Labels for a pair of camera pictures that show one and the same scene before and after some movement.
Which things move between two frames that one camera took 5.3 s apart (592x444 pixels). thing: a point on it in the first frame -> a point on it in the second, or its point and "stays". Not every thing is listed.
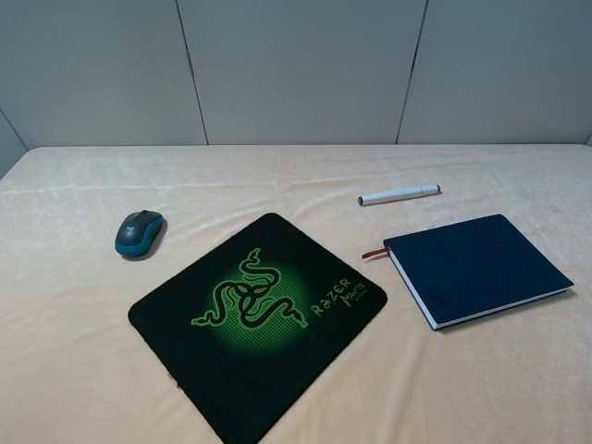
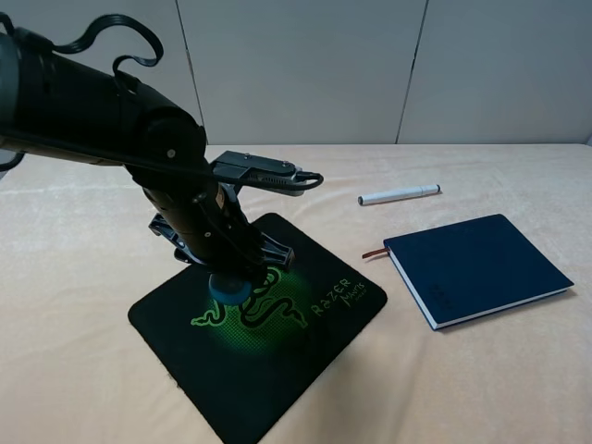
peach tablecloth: [75, 370] stays
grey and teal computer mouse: [137, 232] -> [230, 294]
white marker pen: [397, 193] stays
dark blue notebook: [471, 270] stays
